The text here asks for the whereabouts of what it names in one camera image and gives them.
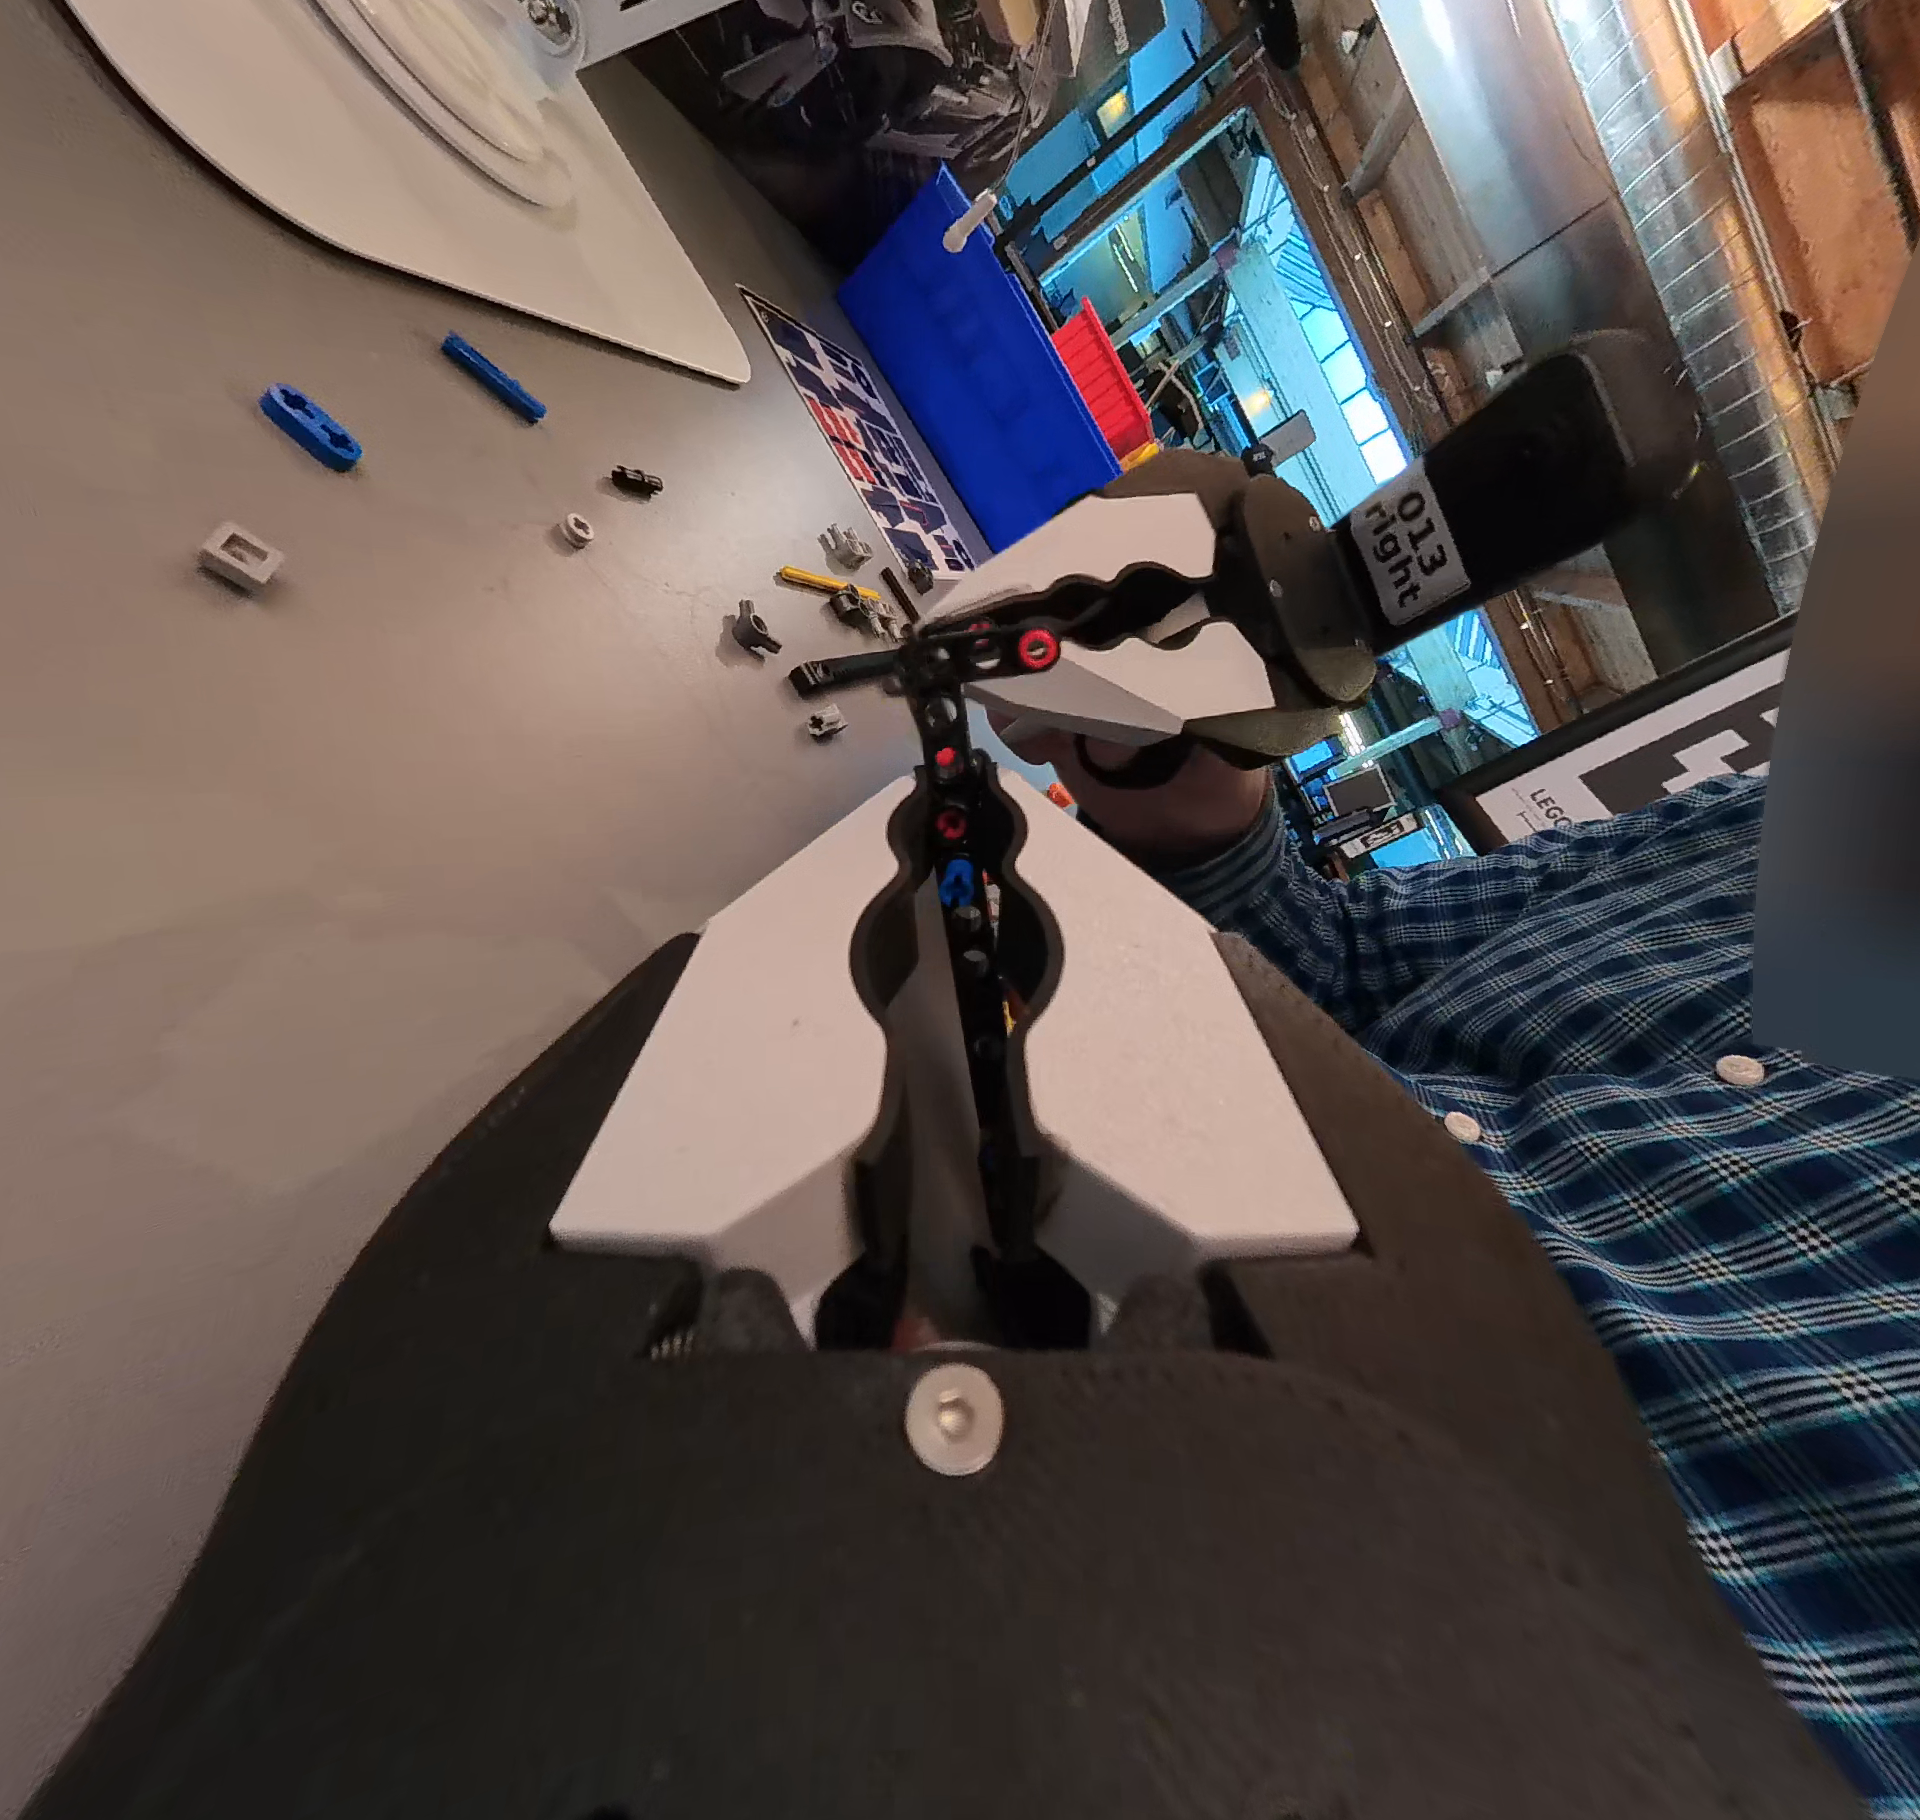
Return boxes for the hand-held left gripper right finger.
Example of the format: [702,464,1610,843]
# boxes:
[974,773,1364,1333]

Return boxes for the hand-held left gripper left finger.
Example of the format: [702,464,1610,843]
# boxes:
[545,778,961,1348]

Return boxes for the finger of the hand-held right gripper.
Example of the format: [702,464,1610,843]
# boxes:
[967,617,1276,743]
[931,492,1225,639]

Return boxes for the black L-shaped lego beam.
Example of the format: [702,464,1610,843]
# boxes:
[903,621,1068,1275]

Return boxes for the blue long lego pin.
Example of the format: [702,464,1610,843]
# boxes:
[440,331,546,425]

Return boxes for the blue thin lego beam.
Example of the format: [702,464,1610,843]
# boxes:
[259,383,365,475]

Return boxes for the person's right hand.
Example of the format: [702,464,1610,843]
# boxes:
[1035,721,1281,876]

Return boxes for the red storage bin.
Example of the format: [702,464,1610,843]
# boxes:
[1047,298,1158,458]

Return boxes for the blue storage bin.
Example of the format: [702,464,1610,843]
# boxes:
[835,167,1128,549]

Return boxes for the printed sticker sheet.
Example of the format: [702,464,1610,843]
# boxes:
[737,286,996,581]

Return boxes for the framed black and white sign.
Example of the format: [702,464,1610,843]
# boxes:
[1438,617,1803,862]

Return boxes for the dark printed cardboard box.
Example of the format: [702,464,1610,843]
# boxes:
[630,0,1051,276]

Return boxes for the white book stand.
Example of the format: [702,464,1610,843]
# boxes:
[0,0,1119,390]

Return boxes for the person's plaid shirt torso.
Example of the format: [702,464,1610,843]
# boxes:
[1355,1011,1920,1820]

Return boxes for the silver ventilation duct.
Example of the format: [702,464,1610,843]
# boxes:
[1334,0,1854,623]

